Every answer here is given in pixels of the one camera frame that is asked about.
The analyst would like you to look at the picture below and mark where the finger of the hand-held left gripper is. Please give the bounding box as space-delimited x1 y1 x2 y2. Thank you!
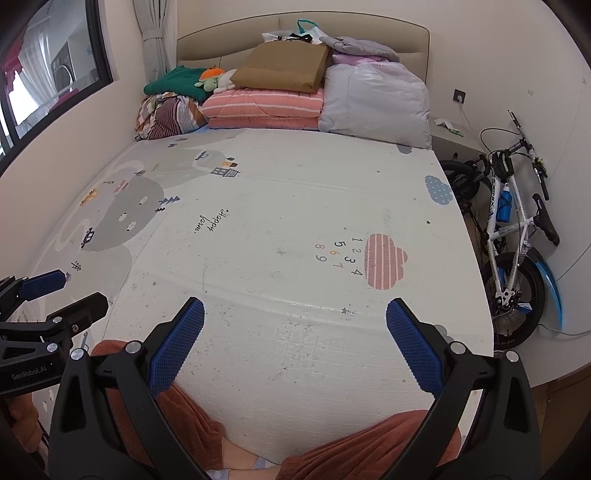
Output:
0 292 110 345
0 269 66 319

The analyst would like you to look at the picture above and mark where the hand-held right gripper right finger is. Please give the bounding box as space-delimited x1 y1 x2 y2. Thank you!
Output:
385 298 542 480

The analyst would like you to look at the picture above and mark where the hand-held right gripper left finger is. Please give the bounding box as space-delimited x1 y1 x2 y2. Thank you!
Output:
48 296 213 480

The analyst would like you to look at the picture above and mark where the person's left leg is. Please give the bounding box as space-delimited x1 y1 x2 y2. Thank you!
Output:
90 340 278 480

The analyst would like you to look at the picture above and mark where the person's leg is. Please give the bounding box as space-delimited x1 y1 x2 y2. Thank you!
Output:
277 410 463 480
90 340 278 480

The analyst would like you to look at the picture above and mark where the person's right leg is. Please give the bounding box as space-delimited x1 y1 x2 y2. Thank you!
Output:
277 410 463 480

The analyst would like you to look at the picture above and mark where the white bicycle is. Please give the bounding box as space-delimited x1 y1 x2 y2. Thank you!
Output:
478 110 565 350

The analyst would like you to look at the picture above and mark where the blue water bottle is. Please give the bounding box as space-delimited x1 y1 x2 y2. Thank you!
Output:
498 183 515 223

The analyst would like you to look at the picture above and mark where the grey nightstand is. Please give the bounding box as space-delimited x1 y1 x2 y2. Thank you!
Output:
429 117 486 163

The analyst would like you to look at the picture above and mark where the striped bedding bundle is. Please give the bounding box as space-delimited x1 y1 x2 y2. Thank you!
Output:
135 93 208 141

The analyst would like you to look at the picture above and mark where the black framed window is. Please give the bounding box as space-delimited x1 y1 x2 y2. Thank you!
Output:
0 0 114 158

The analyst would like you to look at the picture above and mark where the washing machine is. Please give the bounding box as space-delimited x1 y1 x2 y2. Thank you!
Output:
51 41 77 89

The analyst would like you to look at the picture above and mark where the green knitted blanket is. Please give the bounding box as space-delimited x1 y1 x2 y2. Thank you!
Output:
143 66 208 100

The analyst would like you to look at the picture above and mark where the grey large pillow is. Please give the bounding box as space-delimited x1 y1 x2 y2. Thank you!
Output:
318 62 433 149

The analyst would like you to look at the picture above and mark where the pink striped quilt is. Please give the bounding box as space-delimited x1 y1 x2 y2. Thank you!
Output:
202 89 326 132

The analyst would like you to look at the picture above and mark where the green plush toy orange cap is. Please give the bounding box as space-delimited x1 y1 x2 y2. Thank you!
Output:
194 67 226 91

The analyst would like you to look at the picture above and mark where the grey curtain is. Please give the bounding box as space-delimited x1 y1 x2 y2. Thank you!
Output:
134 0 179 85

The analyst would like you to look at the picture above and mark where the purple folded quilt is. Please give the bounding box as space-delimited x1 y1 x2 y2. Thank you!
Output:
331 53 385 66

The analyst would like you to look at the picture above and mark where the brown paper bag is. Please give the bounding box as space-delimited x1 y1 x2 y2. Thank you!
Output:
231 41 333 93

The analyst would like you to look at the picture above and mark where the beige bed headboard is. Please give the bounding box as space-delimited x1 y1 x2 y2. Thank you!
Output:
177 11 431 85

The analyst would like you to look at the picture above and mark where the grey padded garment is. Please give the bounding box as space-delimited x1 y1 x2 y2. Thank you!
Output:
323 37 400 64

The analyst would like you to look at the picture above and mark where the white floor cable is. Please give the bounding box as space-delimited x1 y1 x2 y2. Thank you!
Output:
540 322 591 339

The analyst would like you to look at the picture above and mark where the white bag green handle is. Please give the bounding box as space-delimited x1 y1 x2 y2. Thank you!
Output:
262 19 331 46

